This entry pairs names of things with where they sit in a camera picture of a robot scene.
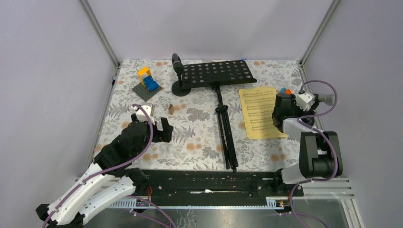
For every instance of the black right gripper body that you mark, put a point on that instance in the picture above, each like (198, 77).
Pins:
(297, 111)

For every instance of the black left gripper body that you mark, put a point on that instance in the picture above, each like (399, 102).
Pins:
(159, 135)

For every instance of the silver grey microphone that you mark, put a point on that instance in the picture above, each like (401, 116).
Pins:
(328, 99)

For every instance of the yellow sheet music page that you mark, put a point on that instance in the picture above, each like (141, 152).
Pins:
(257, 106)

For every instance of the black tripod music stand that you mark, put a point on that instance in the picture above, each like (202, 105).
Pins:
(215, 75)

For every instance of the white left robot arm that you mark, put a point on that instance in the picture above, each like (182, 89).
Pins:
(108, 178)

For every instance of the small wooden block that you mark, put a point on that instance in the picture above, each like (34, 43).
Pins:
(171, 109)

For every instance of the floral patterned table cloth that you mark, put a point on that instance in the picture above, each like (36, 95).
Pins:
(196, 142)

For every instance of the black left microphone stand base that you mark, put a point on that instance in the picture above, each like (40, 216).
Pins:
(177, 88)

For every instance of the grey building block baseplate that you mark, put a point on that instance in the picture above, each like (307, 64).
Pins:
(144, 93)

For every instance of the blue toy block car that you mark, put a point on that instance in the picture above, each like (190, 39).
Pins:
(150, 84)

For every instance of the black left microphone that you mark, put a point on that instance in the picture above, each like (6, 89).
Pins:
(177, 64)

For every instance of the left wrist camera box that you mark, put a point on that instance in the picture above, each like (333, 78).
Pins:
(143, 113)

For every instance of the yellow toy block frame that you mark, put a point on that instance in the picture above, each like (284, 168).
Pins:
(143, 73)

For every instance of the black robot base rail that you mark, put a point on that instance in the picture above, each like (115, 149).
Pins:
(211, 188)

